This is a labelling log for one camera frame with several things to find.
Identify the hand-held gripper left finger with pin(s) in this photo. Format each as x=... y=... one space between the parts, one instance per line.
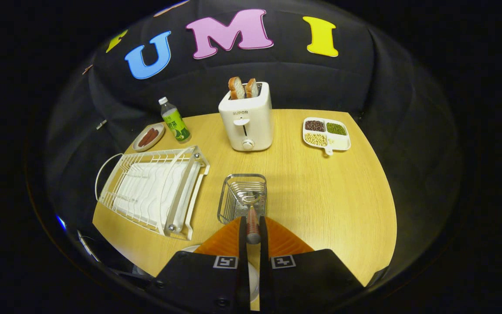
x=243 y=270

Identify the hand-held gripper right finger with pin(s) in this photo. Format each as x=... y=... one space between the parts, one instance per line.
x=264 y=270

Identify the grey round plate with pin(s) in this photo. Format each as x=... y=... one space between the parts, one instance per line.
x=253 y=279

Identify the white divided dish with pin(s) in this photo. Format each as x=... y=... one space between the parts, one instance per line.
x=340 y=143

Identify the small beige plate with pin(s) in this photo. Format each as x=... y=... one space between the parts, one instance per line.
x=158 y=130

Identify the pile of soybeans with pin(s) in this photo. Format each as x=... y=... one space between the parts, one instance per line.
x=316 y=139

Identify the white toaster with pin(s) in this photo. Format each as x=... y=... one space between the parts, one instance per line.
x=246 y=122

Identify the pile of red beans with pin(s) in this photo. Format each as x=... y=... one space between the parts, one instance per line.
x=314 y=126

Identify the pile of green beans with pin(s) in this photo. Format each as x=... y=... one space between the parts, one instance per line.
x=336 y=129

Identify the green label drink bottle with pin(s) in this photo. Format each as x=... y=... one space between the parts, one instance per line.
x=176 y=124

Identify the brown meat piece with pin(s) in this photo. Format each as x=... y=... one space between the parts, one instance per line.
x=151 y=138
x=145 y=138

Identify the toast bread slice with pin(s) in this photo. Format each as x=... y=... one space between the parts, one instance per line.
x=251 y=88
x=236 y=88

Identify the black backdrop cloth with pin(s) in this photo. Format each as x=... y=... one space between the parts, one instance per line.
x=320 y=83

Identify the silver clip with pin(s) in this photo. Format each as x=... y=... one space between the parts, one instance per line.
x=101 y=124

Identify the pink clip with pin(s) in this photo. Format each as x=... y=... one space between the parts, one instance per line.
x=87 y=69

